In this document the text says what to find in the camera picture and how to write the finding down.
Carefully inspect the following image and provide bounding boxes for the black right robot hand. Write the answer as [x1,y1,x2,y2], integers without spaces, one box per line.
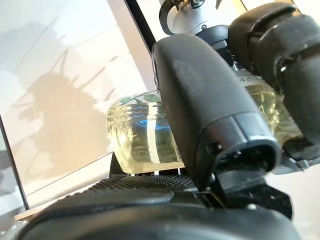
[14,32,301,240]

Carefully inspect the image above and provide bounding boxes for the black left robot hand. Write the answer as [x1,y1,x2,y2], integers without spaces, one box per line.
[194,2,320,173]

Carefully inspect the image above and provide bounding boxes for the clear bottle of yellow drink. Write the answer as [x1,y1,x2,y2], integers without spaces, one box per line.
[106,69,305,175]

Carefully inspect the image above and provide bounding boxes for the white counter cabinet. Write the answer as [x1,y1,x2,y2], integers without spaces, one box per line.
[0,0,161,211]

